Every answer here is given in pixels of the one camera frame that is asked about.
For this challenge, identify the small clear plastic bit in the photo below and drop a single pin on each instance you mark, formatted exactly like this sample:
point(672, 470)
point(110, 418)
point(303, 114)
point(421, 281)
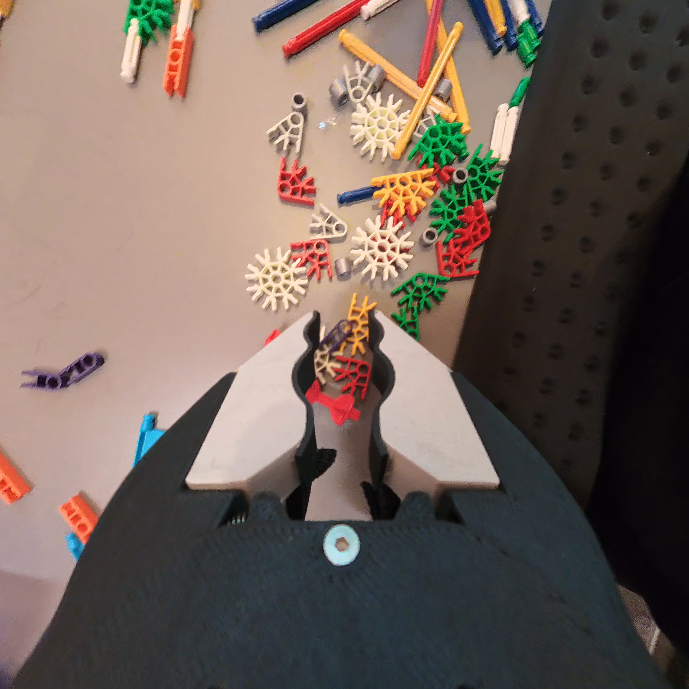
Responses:
point(325, 122)

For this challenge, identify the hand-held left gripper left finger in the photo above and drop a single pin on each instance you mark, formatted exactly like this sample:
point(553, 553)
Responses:
point(242, 430)

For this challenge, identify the dark cloth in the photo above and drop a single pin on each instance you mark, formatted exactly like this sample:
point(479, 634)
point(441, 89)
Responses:
point(646, 377)

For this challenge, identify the orange slotted connector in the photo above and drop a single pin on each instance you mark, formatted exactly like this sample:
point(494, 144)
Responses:
point(80, 517)
point(11, 479)
point(177, 62)

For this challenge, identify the short white rod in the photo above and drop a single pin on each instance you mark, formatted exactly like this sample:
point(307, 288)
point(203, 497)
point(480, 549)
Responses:
point(129, 54)
point(185, 12)

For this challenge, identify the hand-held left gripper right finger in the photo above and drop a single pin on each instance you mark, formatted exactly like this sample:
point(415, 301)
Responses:
point(436, 430)

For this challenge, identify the light blue panel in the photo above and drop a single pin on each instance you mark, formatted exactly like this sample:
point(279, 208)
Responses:
point(145, 436)
point(74, 544)

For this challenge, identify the green fan connector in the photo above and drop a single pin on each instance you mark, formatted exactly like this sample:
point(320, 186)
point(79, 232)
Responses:
point(148, 16)

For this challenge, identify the black perforated office chair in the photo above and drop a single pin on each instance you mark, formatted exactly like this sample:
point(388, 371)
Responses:
point(592, 215)

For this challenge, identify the purple clip connector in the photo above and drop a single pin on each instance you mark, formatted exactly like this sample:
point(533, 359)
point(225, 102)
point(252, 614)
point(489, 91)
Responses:
point(40, 379)
point(83, 365)

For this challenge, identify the red double-ended connector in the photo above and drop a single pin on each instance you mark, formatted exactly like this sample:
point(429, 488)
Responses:
point(333, 403)
point(272, 337)

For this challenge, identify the assembled multicolour toy model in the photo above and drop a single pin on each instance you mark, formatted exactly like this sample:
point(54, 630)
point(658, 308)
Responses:
point(3, 9)

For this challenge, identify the pile of colourful toy pieces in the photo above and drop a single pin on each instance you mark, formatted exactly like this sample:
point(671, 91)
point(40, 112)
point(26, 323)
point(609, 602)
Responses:
point(379, 124)

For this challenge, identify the dark blue rod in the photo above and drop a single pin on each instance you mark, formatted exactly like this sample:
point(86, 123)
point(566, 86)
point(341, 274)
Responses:
point(280, 13)

